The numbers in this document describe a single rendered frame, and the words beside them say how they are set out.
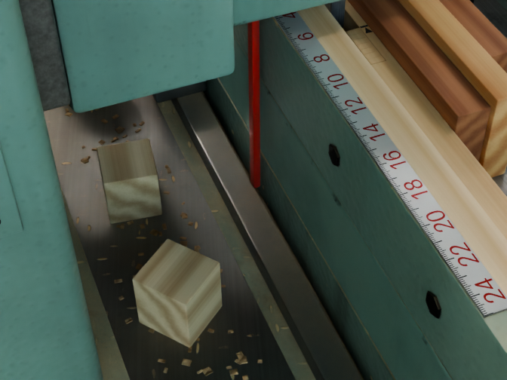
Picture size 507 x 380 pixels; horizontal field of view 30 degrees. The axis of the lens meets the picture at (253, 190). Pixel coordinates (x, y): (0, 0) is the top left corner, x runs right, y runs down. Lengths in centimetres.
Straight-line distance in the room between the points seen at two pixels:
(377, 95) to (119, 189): 20
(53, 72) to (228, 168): 24
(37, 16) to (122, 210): 24
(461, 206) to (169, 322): 20
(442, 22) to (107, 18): 19
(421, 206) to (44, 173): 16
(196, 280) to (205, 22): 16
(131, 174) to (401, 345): 22
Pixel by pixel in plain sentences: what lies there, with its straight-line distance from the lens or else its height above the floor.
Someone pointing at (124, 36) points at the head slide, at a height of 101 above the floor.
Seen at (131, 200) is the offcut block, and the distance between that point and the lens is 60.
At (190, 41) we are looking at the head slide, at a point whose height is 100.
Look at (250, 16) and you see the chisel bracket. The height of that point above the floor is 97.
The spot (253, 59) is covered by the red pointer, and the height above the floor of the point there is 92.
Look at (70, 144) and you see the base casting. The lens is 68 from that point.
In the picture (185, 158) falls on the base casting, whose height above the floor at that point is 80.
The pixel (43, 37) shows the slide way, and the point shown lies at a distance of 40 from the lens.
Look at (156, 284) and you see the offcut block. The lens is 53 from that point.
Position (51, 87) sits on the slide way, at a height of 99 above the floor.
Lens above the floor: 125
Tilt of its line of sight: 46 degrees down
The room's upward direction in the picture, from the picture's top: 1 degrees counter-clockwise
